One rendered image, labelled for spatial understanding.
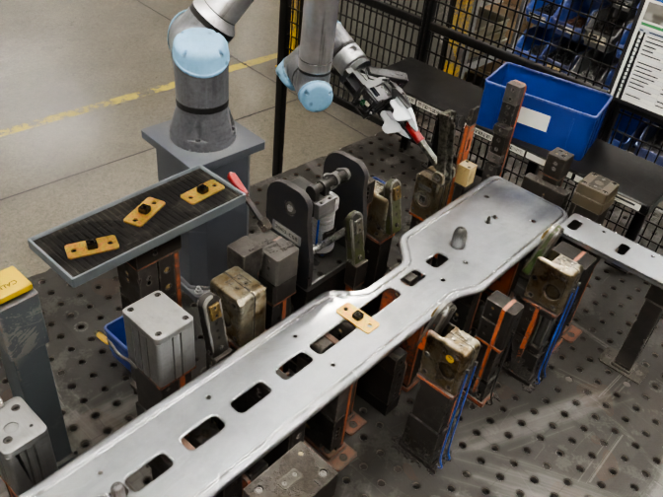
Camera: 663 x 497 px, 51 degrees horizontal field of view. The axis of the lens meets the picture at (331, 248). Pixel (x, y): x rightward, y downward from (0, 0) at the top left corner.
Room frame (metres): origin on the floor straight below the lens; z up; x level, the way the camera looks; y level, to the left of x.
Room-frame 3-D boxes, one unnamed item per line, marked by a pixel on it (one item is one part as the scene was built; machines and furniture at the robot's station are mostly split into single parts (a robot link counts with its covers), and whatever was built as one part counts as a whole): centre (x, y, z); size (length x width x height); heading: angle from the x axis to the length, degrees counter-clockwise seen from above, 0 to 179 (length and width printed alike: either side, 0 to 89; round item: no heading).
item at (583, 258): (1.26, -0.55, 0.84); 0.11 x 0.10 x 0.28; 52
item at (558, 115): (1.74, -0.52, 1.10); 0.30 x 0.17 x 0.13; 62
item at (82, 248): (0.88, 0.40, 1.17); 0.08 x 0.04 x 0.01; 121
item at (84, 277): (0.98, 0.34, 1.16); 0.37 x 0.14 x 0.02; 142
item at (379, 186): (1.30, -0.09, 0.88); 0.11 x 0.09 x 0.37; 52
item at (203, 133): (1.39, 0.32, 1.15); 0.15 x 0.15 x 0.10
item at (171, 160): (1.39, 0.32, 0.90); 0.21 x 0.21 x 0.40; 48
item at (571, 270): (1.14, -0.48, 0.87); 0.12 x 0.09 x 0.35; 52
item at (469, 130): (1.49, -0.29, 0.95); 0.03 x 0.01 x 0.50; 142
